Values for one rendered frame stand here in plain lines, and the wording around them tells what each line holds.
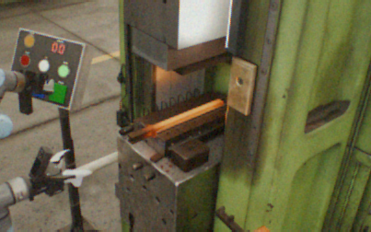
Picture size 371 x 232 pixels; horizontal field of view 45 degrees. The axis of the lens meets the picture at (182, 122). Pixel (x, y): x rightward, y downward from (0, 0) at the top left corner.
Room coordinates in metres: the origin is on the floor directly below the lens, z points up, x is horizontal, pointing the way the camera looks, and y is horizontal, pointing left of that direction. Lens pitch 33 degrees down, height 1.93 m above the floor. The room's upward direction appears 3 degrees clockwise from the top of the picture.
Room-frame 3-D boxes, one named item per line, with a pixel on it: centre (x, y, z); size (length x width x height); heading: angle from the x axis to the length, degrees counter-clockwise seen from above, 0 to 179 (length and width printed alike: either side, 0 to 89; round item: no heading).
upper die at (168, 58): (1.56, -0.03, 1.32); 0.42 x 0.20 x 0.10; 132
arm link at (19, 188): (1.06, 0.50, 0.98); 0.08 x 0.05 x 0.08; 42
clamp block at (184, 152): (1.33, -0.04, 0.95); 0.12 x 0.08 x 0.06; 132
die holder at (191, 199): (1.53, -0.08, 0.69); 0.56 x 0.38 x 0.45; 132
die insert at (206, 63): (1.57, -0.08, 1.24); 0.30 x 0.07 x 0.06; 132
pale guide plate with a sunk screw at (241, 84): (1.28, -0.18, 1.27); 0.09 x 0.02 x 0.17; 42
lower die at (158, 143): (1.56, -0.03, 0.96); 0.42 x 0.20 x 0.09; 132
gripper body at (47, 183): (1.11, 0.44, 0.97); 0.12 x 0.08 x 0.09; 132
